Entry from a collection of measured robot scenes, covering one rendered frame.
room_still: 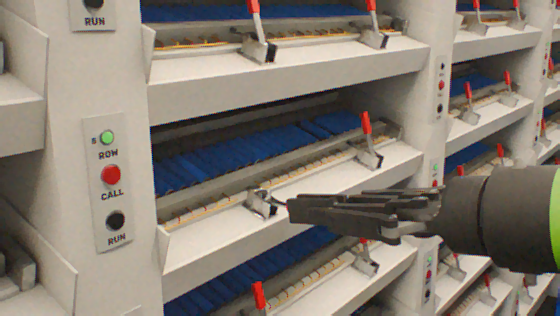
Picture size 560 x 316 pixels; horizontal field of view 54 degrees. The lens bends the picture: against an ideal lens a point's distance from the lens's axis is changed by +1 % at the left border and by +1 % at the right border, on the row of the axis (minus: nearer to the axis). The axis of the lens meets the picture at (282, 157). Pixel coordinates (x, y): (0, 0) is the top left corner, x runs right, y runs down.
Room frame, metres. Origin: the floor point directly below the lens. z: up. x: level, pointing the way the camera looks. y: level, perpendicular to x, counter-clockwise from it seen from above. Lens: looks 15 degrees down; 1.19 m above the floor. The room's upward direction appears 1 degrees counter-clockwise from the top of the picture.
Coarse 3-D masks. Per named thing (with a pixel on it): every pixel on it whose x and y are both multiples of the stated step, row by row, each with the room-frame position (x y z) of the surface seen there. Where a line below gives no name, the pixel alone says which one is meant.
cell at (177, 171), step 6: (162, 162) 0.68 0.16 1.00; (168, 162) 0.68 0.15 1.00; (168, 168) 0.67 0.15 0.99; (174, 168) 0.67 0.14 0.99; (180, 168) 0.67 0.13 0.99; (174, 174) 0.66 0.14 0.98; (180, 174) 0.66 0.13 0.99; (186, 174) 0.66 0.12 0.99; (186, 180) 0.65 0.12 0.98; (192, 180) 0.65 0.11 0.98; (198, 180) 0.65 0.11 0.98
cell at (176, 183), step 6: (156, 162) 0.67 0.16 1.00; (156, 168) 0.66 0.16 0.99; (162, 168) 0.66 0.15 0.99; (156, 174) 0.65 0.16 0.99; (162, 174) 0.65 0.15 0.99; (168, 174) 0.65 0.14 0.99; (168, 180) 0.64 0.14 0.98; (174, 180) 0.64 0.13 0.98; (180, 180) 0.64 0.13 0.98; (174, 186) 0.63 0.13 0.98; (180, 186) 0.63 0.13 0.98
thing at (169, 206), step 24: (312, 144) 0.82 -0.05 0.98; (336, 144) 0.85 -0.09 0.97; (360, 144) 0.90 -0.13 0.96; (264, 168) 0.71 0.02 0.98; (288, 168) 0.76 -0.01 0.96; (312, 168) 0.78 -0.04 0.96; (192, 192) 0.61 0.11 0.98; (216, 192) 0.64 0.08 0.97; (168, 216) 0.58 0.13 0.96; (192, 216) 0.59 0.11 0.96
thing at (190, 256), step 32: (320, 96) 1.00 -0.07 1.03; (352, 96) 1.06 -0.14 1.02; (192, 128) 0.76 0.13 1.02; (416, 128) 0.97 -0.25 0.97; (352, 160) 0.86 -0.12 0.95; (384, 160) 0.89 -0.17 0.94; (416, 160) 0.95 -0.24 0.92; (288, 192) 0.71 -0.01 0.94; (320, 192) 0.73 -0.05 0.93; (352, 192) 0.78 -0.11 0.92; (160, 224) 0.58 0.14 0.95; (192, 224) 0.59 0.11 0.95; (224, 224) 0.60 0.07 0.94; (256, 224) 0.62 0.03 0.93; (288, 224) 0.66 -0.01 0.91; (160, 256) 0.49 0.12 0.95; (192, 256) 0.53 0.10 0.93; (224, 256) 0.57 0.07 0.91; (192, 288) 0.54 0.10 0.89
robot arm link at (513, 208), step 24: (504, 168) 0.46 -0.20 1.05; (528, 168) 0.45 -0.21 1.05; (552, 168) 0.43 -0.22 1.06; (504, 192) 0.43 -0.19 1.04; (528, 192) 0.42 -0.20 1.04; (480, 216) 0.44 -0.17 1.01; (504, 216) 0.42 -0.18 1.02; (528, 216) 0.41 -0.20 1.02; (504, 240) 0.42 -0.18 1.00; (528, 240) 0.40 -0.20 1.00; (504, 264) 0.43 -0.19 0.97; (528, 264) 0.41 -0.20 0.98; (552, 264) 0.40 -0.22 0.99
